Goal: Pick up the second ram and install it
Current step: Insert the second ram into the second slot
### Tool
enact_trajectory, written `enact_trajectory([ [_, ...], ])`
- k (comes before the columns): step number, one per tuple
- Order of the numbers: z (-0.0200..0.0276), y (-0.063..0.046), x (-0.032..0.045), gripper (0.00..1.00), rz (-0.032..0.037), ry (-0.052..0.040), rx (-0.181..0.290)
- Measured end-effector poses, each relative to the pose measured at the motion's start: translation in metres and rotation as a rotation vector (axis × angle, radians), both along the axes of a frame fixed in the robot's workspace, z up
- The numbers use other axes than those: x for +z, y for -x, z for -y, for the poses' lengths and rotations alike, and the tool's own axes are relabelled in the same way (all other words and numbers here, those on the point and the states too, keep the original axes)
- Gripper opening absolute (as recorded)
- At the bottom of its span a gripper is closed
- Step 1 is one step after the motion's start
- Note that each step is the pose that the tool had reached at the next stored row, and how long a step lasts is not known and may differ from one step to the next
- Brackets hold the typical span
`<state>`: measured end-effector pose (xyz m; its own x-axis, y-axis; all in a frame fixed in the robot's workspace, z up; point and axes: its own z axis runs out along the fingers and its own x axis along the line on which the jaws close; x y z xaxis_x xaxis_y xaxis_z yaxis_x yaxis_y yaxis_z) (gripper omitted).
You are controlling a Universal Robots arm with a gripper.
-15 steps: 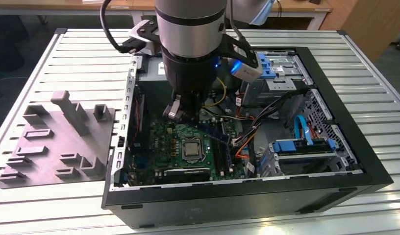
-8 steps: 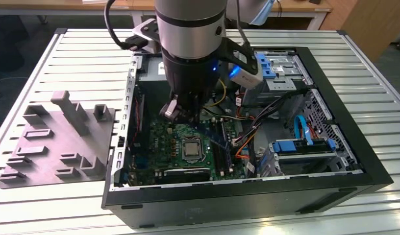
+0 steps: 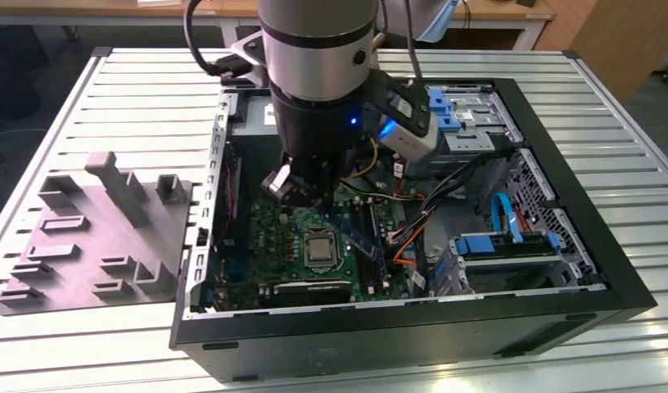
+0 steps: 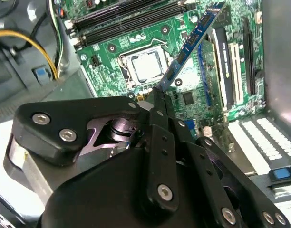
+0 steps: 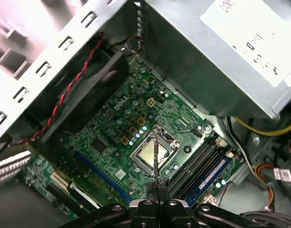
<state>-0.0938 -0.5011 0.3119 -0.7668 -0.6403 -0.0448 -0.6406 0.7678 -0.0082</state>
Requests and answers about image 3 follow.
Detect silver drive cage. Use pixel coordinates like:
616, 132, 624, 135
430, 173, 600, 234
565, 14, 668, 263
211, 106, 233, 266
409, 84, 526, 177

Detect blue flat data wire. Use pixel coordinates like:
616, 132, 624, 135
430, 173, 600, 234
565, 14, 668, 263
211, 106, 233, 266
490, 192, 526, 242

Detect silver disk bay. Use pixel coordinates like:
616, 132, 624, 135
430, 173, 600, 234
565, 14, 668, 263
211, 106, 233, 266
429, 235, 608, 296

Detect blue plastic drive latch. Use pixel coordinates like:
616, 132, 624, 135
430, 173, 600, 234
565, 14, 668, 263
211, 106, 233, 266
429, 88, 455, 132

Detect black office chair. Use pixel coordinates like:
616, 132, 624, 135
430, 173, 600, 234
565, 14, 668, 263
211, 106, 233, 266
0, 24, 46, 120

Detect hard disk in blue carrier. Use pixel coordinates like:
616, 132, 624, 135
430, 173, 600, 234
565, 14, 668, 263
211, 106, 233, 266
451, 231, 560, 258

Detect black RAM slot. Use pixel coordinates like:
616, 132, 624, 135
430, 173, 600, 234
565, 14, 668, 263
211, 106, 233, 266
349, 196, 370, 294

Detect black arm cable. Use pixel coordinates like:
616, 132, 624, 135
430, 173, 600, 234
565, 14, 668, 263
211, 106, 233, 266
181, 0, 242, 81

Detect wooden desk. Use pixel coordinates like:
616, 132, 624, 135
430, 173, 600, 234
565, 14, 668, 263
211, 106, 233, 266
0, 0, 557, 50

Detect black graphics card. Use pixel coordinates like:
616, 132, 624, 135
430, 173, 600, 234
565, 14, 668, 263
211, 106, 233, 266
270, 279, 351, 307

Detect black cable bundle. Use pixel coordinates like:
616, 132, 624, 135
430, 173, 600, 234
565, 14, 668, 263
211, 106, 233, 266
387, 149, 524, 245

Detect wooden cabinet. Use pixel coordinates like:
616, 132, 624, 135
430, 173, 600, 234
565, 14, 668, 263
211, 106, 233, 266
545, 0, 668, 106

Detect yellow wire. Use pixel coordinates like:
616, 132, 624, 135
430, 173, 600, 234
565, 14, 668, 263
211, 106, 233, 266
338, 138, 379, 180

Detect green motherboard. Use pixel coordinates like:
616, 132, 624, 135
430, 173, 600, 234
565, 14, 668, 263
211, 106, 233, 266
213, 192, 417, 308

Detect CPU socket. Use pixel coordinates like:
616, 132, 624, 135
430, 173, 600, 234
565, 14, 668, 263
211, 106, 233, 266
298, 228, 345, 274

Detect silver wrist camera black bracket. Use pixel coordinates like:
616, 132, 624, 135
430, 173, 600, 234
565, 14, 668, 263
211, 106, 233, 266
365, 71, 439, 160

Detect silver CPU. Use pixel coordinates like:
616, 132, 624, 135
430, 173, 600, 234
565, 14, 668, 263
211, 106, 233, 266
303, 238, 338, 263

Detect grey parts rack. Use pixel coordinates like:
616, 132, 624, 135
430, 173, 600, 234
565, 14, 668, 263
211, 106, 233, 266
0, 150, 199, 317

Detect black open PC case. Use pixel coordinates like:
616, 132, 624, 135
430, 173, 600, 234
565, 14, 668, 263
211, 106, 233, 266
167, 76, 658, 384

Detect orange wires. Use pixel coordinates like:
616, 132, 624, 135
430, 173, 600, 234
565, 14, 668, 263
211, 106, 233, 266
393, 220, 426, 267

